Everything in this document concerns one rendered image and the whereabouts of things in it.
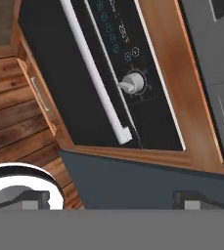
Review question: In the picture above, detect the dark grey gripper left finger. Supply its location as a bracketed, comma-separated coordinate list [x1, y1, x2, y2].
[0, 185, 51, 211]

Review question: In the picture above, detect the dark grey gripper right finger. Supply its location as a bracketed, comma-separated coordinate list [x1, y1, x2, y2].
[172, 190, 224, 211]

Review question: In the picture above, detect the black oven control panel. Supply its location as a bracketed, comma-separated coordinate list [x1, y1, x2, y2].
[85, 0, 187, 152]

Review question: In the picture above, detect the black oven door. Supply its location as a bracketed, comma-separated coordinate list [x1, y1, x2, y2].
[18, 0, 141, 149]

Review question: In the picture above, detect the silver oven knob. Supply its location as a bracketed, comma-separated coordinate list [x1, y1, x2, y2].
[116, 71, 146, 96]

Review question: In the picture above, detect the white and black round object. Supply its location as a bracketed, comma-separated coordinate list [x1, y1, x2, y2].
[0, 161, 66, 211]

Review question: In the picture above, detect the dark blue cabinet panel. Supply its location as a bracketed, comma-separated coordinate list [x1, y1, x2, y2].
[58, 148, 224, 211]

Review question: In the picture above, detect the wooden drawer front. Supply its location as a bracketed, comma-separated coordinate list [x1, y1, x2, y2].
[17, 58, 58, 137]

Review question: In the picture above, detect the grey steel appliance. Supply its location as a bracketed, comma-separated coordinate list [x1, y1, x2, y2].
[178, 0, 224, 164]

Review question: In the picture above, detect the silver drawer handle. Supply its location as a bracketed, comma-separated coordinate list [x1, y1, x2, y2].
[30, 76, 50, 112]

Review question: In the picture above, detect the wooden oven cabinet frame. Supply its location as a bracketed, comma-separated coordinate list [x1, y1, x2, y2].
[11, 0, 224, 177]

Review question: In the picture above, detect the white oven door handle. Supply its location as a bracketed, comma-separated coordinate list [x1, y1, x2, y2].
[59, 0, 133, 146]

